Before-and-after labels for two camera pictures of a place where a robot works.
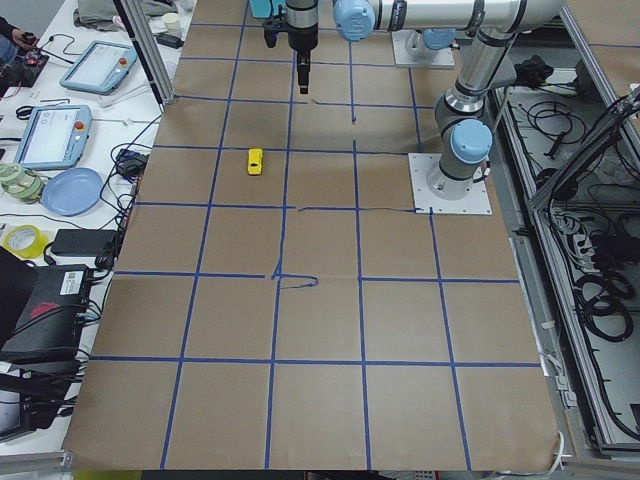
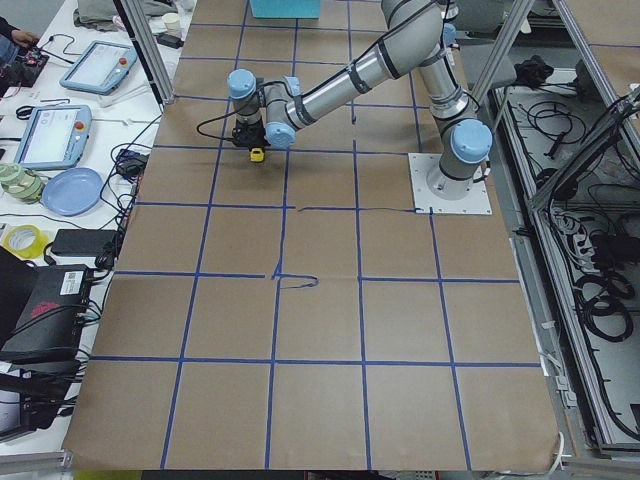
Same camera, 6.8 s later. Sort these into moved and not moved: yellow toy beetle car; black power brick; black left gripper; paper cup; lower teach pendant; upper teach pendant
Moved: yellow toy beetle car; black left gripper
Not moved: lower teach pendant; upper teach pendant; paper cup; black power brick
